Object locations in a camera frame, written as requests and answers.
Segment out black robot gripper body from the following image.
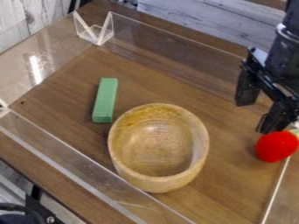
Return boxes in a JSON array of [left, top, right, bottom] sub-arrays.
[[241, 23, 299, 101]]

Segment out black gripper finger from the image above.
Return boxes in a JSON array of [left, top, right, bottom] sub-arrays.
[[256, 99, 299, 134], [235, 67, 260, 107]]

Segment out red plush strawberry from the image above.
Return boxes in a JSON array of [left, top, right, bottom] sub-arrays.
[[255, 130, 299, 163]]

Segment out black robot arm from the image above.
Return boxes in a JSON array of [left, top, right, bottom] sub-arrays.
[[235, 0, 299, 134]]

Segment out wooden bowl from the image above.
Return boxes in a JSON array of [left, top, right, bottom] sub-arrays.
[[106, 103, 211, 193]]

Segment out green rectangular block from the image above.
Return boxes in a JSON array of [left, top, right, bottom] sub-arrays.
[[92, 78, 117, 123]]

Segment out clear acrylic tray walls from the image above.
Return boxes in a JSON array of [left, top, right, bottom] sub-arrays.
[[0, 12, 299, 224]]

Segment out black clamp mount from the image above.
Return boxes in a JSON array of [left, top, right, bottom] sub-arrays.
[[0, 186, 68, 224]]

